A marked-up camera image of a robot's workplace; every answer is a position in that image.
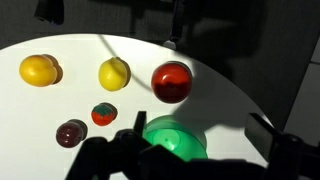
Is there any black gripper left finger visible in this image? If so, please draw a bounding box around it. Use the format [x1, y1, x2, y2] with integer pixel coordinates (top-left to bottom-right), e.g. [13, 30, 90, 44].
[133, 111, 147, 134]

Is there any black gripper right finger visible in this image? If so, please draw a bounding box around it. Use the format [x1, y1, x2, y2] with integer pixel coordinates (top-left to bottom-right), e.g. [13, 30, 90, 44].
[244, 113, 279, 162]

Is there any red toy apple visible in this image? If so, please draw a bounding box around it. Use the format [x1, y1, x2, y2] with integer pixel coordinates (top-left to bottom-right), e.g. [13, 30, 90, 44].
[151, 61, 193, 104]

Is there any red toy strawberry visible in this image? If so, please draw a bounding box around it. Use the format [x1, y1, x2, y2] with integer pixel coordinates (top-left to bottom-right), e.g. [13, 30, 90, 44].
[91, 103, 118, 126]

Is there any green plastic bowl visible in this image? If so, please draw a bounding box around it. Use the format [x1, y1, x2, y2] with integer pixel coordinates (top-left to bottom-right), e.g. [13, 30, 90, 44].
[143, 115, 208, 161]

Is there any yellow toy lemon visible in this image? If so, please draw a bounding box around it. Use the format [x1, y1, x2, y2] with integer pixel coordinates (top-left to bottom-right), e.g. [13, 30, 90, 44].
[98, 57, 130, 91]

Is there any dark purple toy plum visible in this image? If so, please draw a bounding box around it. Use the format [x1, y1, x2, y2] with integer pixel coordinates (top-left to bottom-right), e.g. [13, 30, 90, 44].
[56, 119, 88, 148]

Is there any orange-yellow toy fruit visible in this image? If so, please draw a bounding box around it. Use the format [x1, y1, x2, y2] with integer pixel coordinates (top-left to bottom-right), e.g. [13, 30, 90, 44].
[19, 54, 63, 87]

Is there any round white table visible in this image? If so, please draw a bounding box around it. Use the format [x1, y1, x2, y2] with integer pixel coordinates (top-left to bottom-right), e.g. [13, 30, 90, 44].
[0, 34, 266, 180]

